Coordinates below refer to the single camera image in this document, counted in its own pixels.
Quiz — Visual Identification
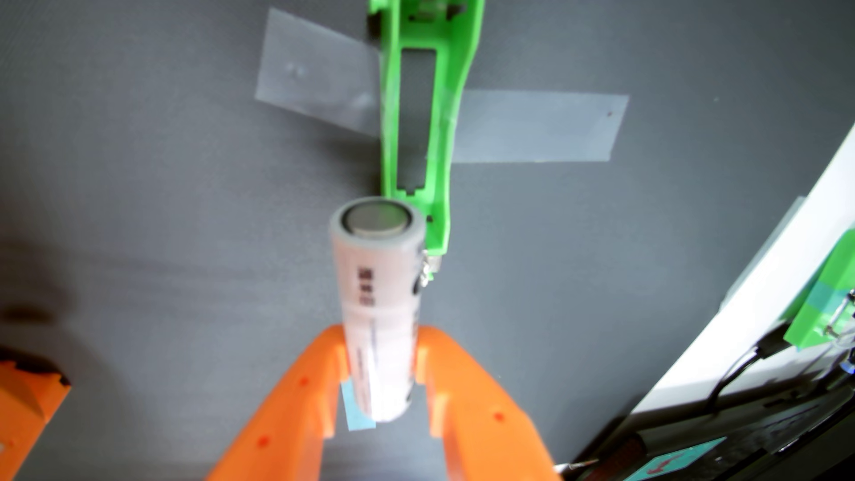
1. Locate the white cylindrical battery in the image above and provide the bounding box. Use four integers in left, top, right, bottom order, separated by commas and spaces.
329, 197, 427, 423

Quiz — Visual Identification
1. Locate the orange robot base part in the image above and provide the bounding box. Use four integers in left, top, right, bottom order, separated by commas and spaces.
0, 347, 71, 481

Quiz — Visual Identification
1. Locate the blue tape piece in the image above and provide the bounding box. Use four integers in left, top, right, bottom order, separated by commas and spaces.
341, 379, 376, 432

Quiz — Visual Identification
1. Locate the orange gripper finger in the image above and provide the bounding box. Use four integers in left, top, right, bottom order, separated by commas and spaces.
207, 325, 351, 481
414, 325, 562, 481

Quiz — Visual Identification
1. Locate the black laptop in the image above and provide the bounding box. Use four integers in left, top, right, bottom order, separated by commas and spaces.
568, 374, 855, 481

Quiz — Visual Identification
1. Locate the green battery holder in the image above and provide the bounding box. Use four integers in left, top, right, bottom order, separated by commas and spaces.
367, 0, 486, 281

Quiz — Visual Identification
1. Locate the black plug cable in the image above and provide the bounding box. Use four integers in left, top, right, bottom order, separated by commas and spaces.
704, 327, 792, 412

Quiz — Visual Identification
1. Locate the dark grey mat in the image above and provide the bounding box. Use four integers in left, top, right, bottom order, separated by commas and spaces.
0, 0, 855, 481

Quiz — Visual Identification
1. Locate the teal laptop sticker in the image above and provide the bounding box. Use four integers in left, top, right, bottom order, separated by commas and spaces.
624, 437, 725, 481

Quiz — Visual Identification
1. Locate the green printed switch box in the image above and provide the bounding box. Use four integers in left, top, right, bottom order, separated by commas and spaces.
783, 230, 855, 350

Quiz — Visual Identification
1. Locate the clear tape strip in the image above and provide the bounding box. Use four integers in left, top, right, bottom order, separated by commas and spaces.
255, 8, 630, 164

